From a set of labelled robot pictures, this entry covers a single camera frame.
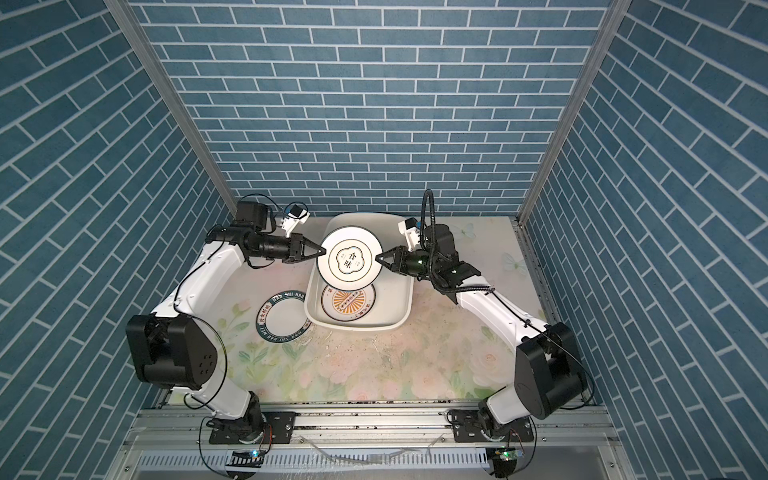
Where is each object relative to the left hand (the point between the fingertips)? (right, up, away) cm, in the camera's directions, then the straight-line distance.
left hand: (323, 251), depth 78 cm
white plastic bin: (+18, -14, +20) cm, 31 cm away
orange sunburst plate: (+4, -18, +17) cm, 24 cm away
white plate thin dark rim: (+8, -3, -1) cm, 8 cm away
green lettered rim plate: (-17, -21, +16) cm, 32 cm away
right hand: (+14, -1, -1) cm, 14 cm away
